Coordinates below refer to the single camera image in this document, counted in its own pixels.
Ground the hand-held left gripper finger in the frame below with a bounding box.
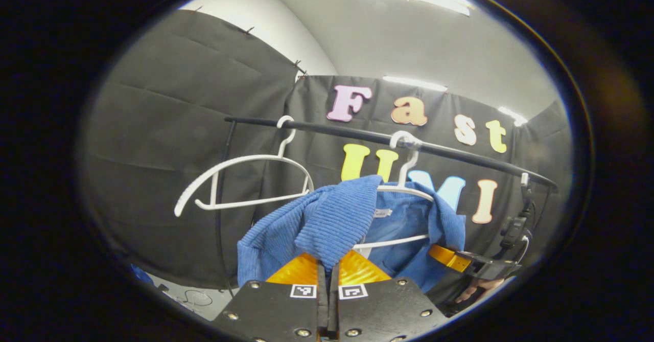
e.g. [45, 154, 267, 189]
[212, 253, 328, 342]
[328, 250, 450, 342]

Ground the white plastic hanger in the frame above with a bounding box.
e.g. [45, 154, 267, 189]
[353, 130, 436, 250]
[174, 116, 315, 218]

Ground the black clothes rack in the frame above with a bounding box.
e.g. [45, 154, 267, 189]
[216, 116, 558, 294]

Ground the black backdrop cloth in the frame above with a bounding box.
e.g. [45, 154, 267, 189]
[77, 9, 573, 291]

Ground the blue corduroy jacket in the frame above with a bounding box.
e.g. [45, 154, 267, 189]
[237, 175, 466, 294]

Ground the thin floor cable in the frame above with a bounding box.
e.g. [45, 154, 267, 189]
[183, 289, 213, 307]

